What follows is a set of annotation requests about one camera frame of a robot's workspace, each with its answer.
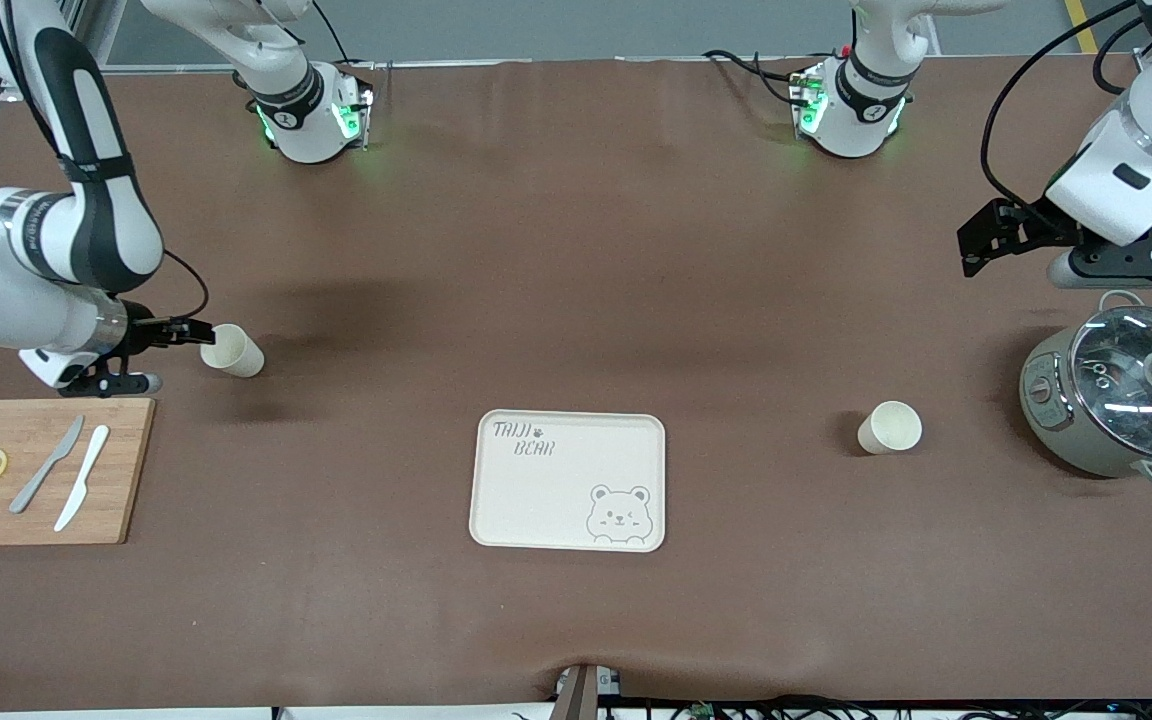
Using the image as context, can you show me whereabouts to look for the aluminium frame post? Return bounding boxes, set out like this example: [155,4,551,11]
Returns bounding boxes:
[61,0,129,69]

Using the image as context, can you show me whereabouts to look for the grey-green electric pot body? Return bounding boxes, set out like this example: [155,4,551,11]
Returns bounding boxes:
[1019,290,1152,489]

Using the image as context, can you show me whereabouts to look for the grey plastic knife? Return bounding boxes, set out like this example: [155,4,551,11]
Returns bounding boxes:
[8,415,86,515]

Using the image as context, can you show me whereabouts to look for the glass pot lid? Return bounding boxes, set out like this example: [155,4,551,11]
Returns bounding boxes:
[1069,305,1152,463]

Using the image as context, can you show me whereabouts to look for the cream bear print tray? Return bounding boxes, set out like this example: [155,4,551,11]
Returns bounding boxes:
[469,409,667,553]

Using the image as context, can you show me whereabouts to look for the black arm base cable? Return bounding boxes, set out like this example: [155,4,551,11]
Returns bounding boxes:
[308,0,359,69]
[703,47,842,107]

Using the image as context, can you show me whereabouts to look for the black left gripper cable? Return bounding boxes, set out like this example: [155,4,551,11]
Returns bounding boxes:
[979,0,1152,219]

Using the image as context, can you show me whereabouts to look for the camera mount at table edge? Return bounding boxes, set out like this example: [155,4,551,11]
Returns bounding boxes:
[549,662,623,720]

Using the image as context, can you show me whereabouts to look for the wooden cutting board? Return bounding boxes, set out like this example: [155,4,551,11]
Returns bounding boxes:
[0,398,157,547]

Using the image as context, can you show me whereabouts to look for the white IKEA cup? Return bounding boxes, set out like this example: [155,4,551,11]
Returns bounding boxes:
[857,401,923,456]
[200,323,266,379]

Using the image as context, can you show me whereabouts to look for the white plastic knife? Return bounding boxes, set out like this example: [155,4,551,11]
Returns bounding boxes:
[53,425,111,533]

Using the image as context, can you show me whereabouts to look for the black left arm base cable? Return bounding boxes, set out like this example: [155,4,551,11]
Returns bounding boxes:
[703,47,842,107]

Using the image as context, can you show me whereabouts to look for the black right arm base cable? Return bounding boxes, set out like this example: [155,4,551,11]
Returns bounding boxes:
[308,0,359,69]

